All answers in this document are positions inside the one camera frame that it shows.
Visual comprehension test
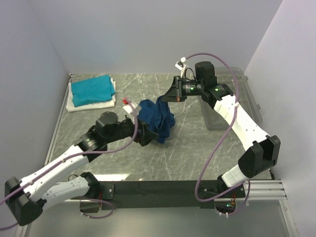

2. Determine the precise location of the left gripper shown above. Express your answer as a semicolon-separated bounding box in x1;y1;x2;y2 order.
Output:
106;113;159;146

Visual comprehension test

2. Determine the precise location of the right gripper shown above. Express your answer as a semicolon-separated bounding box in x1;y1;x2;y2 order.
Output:
161;76;204;102

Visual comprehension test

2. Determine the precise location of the dark blue t-shirt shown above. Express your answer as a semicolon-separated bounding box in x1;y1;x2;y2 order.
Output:
138;96;175;144

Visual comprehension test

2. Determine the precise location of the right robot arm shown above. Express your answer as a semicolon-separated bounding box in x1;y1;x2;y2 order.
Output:
162;59;281;197

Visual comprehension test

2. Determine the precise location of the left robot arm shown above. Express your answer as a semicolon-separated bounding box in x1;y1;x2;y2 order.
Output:
3;112;158;226

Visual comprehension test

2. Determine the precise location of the black base beam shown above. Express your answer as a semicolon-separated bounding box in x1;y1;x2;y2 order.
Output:
69;179;245;211

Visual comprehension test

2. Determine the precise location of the clear plastic bin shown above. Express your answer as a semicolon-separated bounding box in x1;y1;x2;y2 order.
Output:
194;66;263;131

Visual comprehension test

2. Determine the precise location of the teal folded t-shirt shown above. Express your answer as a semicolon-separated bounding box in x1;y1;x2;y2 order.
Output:
70;75;116;107

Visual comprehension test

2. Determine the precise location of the white folded t-shirt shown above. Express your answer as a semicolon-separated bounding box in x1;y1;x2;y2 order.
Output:
66;78;116;112

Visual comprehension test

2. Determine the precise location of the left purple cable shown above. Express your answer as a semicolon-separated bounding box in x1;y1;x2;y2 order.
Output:
0;103;142;230

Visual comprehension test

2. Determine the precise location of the purple cable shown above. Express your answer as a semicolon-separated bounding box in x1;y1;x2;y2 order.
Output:
185;52;251;216
0;103;142;230

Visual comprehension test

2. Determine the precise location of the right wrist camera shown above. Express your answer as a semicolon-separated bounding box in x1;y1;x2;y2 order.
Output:
175;57;187;70

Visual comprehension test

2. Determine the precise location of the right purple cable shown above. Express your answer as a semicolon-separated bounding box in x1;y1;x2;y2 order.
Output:
185;52;251;216

